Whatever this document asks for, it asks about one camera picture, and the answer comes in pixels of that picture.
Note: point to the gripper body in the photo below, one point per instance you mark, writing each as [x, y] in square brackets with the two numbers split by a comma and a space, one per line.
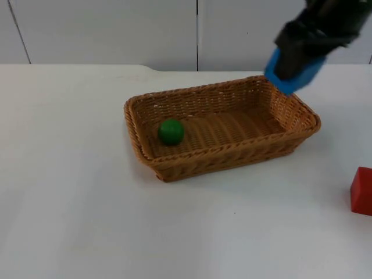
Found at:
[316, 33]

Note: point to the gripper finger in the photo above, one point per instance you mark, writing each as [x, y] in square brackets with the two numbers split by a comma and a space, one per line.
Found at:
[293, 62]

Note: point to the brown wicker basket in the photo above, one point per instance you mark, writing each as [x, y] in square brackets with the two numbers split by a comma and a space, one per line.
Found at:
[229, 139]

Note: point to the red cube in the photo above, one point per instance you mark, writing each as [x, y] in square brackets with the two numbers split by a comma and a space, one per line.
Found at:
[362, 191]

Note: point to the green ball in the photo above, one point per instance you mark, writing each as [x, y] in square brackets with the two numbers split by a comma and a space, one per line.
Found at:
[171, 132]

